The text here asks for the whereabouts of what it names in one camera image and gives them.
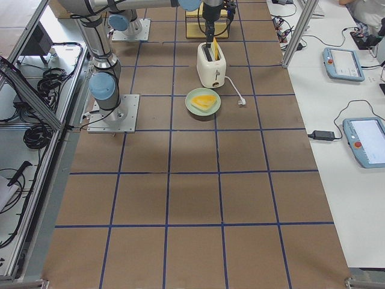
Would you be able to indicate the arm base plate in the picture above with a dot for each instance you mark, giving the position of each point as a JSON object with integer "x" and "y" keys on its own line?
{"x": 137, "y": 31}
{"x": 122, "y": 119}

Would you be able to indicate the teach pendant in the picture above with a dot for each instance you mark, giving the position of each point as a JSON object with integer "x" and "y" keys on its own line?
{"x": 365, "y": 137}
{"x": 342, "y": 64}

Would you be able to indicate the near teach pendant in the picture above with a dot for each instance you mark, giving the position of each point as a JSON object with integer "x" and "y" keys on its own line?
{"x": 365, "y": 137}

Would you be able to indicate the bread slice in toaster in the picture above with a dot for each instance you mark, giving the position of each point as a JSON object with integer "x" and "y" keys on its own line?
{"x": 215, "y": 51}

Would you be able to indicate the aluminium frame post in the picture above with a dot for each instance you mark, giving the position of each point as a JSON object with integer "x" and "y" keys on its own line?
{"x": 299, "y": 30}

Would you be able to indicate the light green plate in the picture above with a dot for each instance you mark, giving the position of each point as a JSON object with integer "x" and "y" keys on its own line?
{"x": 202, "y": 91}

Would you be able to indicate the triangular bread on plate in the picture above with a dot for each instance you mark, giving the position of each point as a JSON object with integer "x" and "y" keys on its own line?
{"x": 203, "y": 102}

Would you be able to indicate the black wire basket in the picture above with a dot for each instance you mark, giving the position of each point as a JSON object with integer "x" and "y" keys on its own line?
{"x": 229, "y": 6}

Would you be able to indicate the black power adapter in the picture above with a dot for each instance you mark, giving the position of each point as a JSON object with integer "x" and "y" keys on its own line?
{"x": 322, "y": 135}

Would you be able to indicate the far teach pendant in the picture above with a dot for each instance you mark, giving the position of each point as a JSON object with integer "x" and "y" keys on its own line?
{"x": 342, "y": 64}

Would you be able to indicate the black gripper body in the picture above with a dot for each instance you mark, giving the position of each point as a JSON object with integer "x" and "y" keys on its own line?
{"x": 210, "y": 12}

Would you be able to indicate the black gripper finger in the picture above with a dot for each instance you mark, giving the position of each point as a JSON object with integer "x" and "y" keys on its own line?
{"x": 209, "y": 33}

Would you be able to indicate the wooden box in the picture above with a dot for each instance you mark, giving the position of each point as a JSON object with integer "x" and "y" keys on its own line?
{"x": 195, "y": 25}

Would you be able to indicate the white toaster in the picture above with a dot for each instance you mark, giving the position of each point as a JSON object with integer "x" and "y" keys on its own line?
{"x": 211, "y": 71}

